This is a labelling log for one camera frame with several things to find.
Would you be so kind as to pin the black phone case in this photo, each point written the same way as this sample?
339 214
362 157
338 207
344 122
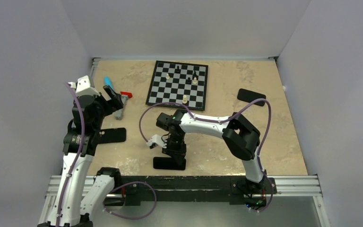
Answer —
113 135

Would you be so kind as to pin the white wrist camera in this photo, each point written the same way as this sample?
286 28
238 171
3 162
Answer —
84 86
156 141

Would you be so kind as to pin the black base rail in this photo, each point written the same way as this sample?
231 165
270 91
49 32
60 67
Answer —
233 189

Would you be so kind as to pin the blue grey red tool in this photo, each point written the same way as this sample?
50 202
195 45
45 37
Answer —
125 96

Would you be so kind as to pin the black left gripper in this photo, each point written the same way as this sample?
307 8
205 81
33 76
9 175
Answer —
114 100

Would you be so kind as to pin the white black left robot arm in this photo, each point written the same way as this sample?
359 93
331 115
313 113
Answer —
71 208

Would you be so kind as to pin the black white chessboard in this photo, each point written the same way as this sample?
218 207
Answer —
164 91

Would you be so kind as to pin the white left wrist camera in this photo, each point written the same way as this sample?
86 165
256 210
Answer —
84 86

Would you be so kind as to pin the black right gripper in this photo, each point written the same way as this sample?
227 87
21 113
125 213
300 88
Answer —
178 154

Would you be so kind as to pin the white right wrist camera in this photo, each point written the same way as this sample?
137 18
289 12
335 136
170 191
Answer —
156 141

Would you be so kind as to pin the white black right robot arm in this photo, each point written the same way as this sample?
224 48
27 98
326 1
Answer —
239 135

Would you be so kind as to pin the white chess piece front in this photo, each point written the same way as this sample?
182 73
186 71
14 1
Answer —
185 99

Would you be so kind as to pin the black smartphone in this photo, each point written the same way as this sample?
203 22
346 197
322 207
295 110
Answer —
167 163

